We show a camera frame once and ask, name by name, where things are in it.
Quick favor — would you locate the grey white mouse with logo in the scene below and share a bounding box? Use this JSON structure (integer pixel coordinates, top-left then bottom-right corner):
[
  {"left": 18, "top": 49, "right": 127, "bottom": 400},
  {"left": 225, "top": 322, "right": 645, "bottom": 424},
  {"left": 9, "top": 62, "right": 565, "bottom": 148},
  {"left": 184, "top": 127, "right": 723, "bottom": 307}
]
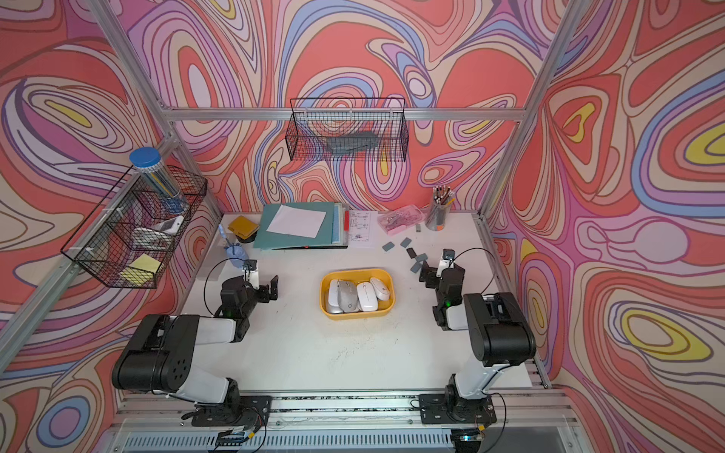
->
[{"left": 339, "top": 280, "right": 359, "bottom": 313}]

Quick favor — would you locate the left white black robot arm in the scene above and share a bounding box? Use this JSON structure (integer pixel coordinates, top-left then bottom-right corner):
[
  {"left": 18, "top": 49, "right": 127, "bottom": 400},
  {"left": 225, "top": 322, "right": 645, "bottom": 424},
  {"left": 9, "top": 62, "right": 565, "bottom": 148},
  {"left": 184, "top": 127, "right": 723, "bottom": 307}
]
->
[{"left": 111, "top": 277, "right": 279, "bottom": 406}]

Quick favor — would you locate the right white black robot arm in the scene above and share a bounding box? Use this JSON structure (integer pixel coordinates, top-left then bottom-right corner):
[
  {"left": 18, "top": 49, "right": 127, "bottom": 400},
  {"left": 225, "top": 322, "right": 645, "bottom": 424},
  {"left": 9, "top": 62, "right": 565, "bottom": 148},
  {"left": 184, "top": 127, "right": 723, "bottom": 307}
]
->
[{"left": 419, "top": 260, "right": 536, "bottom": 404}]

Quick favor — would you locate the yellow plastic storage box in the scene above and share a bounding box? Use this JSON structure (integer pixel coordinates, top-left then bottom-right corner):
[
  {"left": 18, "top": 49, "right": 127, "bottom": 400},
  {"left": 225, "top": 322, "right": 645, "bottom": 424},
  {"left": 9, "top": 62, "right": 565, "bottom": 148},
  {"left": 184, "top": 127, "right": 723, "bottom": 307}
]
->
[{"left": 319, "top": 268, "right": 396, "bottom": 321}]

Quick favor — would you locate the silver mouse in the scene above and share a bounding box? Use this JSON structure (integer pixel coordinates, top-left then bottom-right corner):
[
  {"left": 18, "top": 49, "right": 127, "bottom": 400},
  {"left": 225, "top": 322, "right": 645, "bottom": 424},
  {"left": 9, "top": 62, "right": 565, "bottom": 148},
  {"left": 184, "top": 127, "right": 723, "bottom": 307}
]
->
[{"left": 326, "top": 279, "right": 343, "bottom": 314}]

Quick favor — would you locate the pink plastic case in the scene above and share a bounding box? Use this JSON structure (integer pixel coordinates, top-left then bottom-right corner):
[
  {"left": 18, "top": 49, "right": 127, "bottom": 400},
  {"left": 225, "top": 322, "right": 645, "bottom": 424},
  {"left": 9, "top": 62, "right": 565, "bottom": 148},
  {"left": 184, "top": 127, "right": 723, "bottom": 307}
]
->
[{"left": 377, "top": 205, "right": 425, "bottom": 236}]

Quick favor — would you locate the pen holder cup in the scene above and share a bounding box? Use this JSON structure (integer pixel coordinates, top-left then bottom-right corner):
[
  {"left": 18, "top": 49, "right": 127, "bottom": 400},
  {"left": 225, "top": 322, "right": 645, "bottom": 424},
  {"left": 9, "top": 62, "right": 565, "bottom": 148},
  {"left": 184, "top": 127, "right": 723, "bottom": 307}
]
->
[{"left": 425, "top": 186, "right": 455, "bottom": 231}]

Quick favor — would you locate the white paper sheet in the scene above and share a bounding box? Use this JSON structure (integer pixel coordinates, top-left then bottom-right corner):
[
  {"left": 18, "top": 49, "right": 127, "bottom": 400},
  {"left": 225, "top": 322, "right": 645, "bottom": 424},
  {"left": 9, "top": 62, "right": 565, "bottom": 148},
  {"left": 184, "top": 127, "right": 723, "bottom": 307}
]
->
[{"left": 266, "top": 205, "right": 327, "bottom": 239}]

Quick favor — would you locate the yellow sticky note pad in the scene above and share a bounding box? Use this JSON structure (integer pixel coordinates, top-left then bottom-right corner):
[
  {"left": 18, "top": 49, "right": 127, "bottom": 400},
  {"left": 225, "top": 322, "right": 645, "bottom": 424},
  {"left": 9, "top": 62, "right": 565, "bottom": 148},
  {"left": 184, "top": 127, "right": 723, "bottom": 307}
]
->
[{"left": 120, "top": 254, "right": 160, "bottom": 287}]

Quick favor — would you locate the printed paper sheet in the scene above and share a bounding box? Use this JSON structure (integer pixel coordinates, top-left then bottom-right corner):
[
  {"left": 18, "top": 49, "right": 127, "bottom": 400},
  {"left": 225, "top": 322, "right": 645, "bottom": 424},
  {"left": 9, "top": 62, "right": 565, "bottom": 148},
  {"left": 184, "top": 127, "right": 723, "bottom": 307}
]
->
[{"left": 347, "top": 211, "right": 378, "bottom": 249}]

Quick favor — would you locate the green folder stack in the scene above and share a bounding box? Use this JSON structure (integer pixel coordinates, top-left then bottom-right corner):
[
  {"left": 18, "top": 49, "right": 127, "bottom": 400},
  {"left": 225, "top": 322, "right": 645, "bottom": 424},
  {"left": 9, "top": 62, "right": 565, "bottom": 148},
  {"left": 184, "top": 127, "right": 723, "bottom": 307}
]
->
[{"left": 253, "top": 202, "right": 347, "bottom": 250}]

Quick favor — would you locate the blue lid pencil jar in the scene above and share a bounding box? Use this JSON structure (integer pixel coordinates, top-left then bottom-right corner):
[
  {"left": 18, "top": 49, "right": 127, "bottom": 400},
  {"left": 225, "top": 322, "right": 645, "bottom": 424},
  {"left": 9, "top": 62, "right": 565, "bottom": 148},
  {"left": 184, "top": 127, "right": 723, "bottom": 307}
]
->
[{"left": 130, "top": 147, "right": 188, "bottom": 215}]

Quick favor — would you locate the grey item in back basket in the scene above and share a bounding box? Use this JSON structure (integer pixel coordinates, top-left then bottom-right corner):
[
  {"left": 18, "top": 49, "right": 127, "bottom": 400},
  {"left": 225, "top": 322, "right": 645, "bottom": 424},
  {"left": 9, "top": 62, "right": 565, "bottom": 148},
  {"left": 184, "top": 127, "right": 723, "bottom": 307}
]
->
[{"left": 326, "top": 131, "right": 379, "bottom": 157}]

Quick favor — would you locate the left black wire basket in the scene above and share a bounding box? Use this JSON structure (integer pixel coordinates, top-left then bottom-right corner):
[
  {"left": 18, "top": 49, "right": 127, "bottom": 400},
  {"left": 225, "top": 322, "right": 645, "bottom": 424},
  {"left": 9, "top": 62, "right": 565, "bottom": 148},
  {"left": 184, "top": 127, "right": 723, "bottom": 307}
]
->
[{"left": 62, "top": 165, "right": 208, "bottom": 289}]

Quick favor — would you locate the black wire basket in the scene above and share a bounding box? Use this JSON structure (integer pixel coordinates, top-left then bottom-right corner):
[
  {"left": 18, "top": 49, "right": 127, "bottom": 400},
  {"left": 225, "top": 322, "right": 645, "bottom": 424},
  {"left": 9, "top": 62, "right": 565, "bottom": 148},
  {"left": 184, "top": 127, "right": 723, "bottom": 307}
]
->
[
  {"left": 62, "top": 165, "right": 208, "bottom": 289},
  {"left": 285, "top": 96, "right": 410, "bottom": 162}
]

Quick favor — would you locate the back black wire basket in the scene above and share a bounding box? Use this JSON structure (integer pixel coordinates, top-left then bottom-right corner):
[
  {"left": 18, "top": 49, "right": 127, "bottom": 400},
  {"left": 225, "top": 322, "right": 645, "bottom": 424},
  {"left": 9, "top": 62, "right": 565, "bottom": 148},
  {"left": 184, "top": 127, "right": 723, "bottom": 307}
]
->
[{"left": 285, "top": 96, "right": 410, "bottom": 162}]

